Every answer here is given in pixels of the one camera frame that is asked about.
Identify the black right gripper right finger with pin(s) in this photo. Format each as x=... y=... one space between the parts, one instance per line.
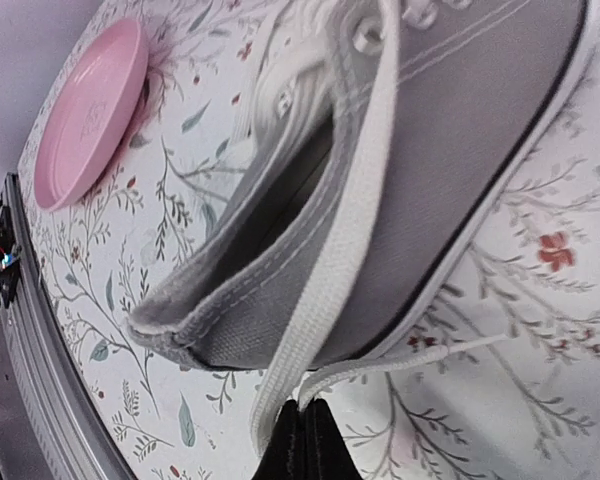
x=326 y=455

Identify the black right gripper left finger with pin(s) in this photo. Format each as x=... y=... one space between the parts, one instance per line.
x=283 y=457

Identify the floral patterned table mat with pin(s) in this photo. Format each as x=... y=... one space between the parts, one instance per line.
x=519 y=398

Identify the pink plastic plate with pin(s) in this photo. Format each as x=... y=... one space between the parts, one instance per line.
x=89 y=118

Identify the aluminium front rail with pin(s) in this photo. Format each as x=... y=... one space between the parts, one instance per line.
x=49 y=427

